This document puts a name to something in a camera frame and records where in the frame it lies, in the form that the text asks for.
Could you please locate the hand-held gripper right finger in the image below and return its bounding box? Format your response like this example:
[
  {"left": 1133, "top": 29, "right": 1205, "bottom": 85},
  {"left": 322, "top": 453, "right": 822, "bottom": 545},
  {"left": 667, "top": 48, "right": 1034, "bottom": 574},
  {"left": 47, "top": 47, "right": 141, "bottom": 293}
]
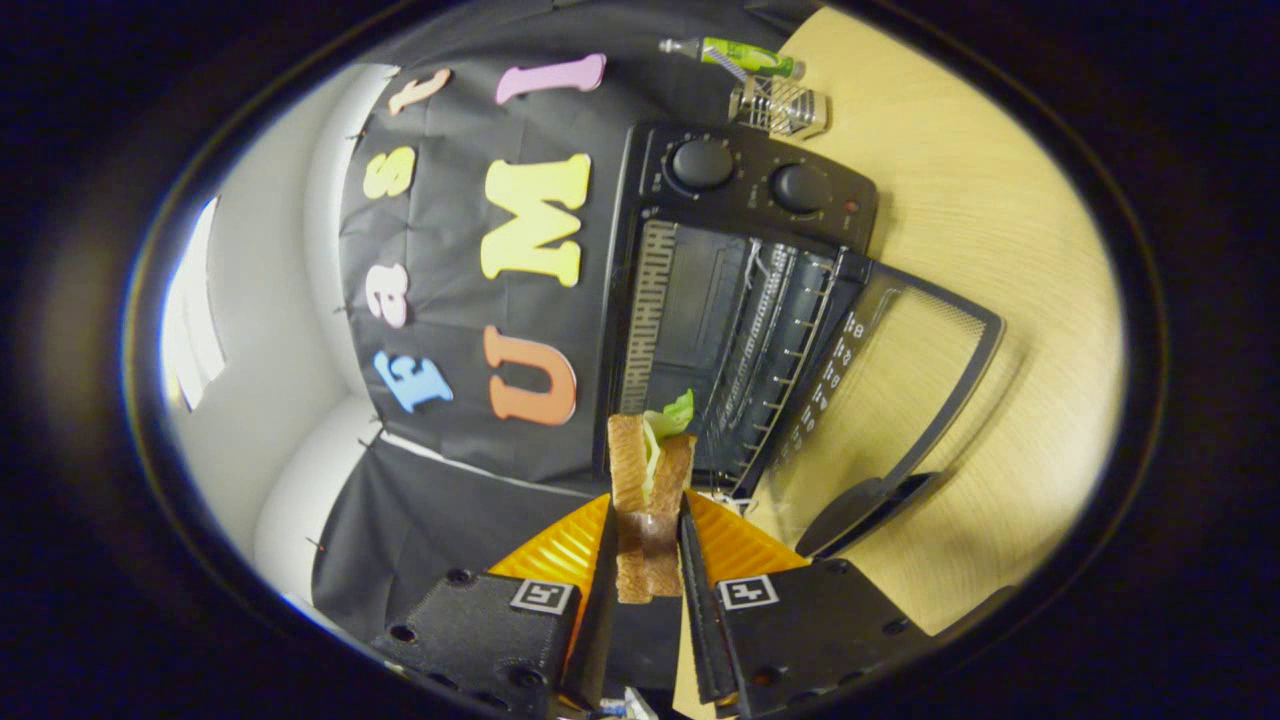
[{"left": 678, "top": 490, "right": 936, "bottom": 719}]

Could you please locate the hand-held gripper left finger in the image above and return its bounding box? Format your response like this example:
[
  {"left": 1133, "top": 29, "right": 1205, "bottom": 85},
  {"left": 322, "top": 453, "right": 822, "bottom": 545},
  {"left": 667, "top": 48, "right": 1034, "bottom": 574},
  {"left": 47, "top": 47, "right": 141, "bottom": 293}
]
[{"left": 372, "top": 492, "right": 619, "bottom": 720}]

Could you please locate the lettuce sandwich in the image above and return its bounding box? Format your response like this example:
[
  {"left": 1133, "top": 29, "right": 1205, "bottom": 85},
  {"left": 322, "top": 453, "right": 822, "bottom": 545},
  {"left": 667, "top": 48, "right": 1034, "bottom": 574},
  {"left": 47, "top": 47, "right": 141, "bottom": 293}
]
[{"left": 607, "top": 390, "right": 698, "bottom": 605}]

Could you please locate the black toaster oven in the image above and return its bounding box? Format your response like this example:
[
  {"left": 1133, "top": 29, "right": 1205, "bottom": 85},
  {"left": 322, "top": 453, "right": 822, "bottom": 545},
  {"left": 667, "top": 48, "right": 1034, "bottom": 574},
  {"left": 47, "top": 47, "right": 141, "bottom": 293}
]
[{"left": 597, "top": 120, "right": 1006, "bottom": 561}]

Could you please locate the black backdrop cloth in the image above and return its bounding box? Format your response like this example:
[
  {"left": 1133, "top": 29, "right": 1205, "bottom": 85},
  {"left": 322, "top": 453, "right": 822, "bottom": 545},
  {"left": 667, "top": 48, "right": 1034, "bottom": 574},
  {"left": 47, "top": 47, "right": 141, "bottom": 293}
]
[{"left": 310, "top": 0, "right": 791, "bottom": 691}]

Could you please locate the long ceiling light panel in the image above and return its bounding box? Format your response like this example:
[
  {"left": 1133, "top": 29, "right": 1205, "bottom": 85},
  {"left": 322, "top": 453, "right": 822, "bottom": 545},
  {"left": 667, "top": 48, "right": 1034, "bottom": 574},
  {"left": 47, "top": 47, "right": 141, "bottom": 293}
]
[{"left": 163, "top": 197, "right": 227, "bottom": 411}]

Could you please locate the clear gridded container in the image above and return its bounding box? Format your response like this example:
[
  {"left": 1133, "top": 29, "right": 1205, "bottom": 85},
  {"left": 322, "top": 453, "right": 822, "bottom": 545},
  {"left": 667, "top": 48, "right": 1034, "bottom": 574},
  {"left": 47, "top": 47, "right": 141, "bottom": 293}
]
[{"left": 728, "top": 76, "right": 831, "bottom": 139}]

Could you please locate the green label bottle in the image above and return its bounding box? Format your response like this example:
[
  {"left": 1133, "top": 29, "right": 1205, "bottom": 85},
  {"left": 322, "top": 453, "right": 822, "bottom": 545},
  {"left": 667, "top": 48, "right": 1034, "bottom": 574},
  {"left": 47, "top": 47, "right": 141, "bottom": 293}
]
[{"left": 658, "top": 36, "right": 806, "bottom": 81}]

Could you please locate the metal wire oven rack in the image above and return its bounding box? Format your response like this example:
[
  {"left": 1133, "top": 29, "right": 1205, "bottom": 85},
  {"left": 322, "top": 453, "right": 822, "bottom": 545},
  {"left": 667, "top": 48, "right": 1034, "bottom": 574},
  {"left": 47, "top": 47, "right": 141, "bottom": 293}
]
[{"left": 700, "top": 240, "right": 841, "bottom": 491}]

